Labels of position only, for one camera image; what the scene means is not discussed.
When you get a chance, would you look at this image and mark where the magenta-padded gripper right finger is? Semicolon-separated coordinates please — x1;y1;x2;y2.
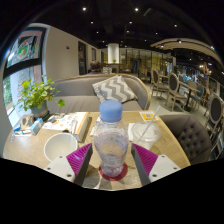
130;143;182;186

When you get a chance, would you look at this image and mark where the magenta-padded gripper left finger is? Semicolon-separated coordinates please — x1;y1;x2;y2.
43;143;94;186

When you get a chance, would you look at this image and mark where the clear blue-capped water bottle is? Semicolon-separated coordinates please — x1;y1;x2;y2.
93;99;130;178

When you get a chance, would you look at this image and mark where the white printed mug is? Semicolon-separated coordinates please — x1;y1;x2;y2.
43;132;79;163

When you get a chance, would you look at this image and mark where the clear plastic cup with straw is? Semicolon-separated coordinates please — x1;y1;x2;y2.
130;105;162;151

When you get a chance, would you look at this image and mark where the flat round red coaster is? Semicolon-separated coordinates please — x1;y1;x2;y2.
98;162;129;182

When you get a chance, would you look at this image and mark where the grey tufted armchair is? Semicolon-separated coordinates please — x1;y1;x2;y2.
159;114;213;165

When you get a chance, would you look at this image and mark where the printed menu leaflet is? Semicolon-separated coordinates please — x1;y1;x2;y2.
42;113;79;132

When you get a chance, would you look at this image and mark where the small blue box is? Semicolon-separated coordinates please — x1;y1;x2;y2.
29;117;45;136

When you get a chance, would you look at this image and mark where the white paper napkin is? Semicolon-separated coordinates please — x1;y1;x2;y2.
127;122;136;141

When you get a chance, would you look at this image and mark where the potted green plant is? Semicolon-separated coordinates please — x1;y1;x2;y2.
17;75;66;122

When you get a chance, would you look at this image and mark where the grey chevron cushion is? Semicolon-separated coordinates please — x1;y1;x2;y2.
91;75;138;104

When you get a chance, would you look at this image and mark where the person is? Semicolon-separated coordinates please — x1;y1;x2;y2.
88;60;103;75

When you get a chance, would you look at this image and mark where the group of ceiling lights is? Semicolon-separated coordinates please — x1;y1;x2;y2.
81;5;214;51

